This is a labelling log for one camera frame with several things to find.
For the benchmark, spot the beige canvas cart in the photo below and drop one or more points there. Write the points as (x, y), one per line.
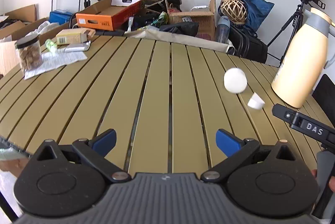
(178, 37)

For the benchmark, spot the black camera tripod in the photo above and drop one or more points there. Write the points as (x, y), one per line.
(290, 22)

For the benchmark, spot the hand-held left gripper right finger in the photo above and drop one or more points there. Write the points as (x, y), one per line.
(227, 143)

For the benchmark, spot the black folded cloth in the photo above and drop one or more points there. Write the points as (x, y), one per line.
(179, 29)

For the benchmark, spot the white plastic bag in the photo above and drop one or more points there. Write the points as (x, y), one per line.
(48, 28)

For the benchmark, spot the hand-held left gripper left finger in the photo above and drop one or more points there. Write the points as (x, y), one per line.
(104, 141)

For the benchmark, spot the orange cardboard box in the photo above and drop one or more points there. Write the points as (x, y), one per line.
(104, 21)

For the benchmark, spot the clear jar with black lid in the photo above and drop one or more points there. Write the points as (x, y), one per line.
(30, 55)

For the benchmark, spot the green patterned packet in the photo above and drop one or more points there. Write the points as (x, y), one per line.
(161, 18)

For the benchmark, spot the open cardboard box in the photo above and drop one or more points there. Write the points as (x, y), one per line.
(18, 22)

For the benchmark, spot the blue cloth bag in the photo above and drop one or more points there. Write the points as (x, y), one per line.
(257, 7)

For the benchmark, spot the small tan carton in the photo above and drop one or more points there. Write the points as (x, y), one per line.
(70, 37)

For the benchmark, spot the black folding chair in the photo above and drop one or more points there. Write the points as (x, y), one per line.
(325, 93)

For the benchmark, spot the person's right hand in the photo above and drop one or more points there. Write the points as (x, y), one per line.
(332, 183)

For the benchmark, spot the woven rattan ball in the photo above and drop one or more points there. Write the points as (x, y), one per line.
(233, 9)

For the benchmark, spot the cream thermos jug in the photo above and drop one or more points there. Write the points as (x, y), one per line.
(301, 59)

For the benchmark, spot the small blue box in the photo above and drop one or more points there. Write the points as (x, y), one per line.
(60, 17)

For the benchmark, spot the printed paper sheet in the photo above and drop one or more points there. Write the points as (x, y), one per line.
(62, 59)

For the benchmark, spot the black luggage bag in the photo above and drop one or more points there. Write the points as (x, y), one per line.
(251, 46)

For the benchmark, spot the torn white cup piece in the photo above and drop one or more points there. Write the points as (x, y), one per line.
(255, 102)

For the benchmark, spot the brown cardboard box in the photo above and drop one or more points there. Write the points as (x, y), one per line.
(193, 20)

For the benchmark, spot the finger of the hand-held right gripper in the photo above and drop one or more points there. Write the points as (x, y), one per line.
(284, 114)

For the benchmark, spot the small green bottle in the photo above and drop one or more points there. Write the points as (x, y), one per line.
(50, 45)

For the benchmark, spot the silver foil pack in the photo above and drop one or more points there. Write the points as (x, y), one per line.
(74, 47)

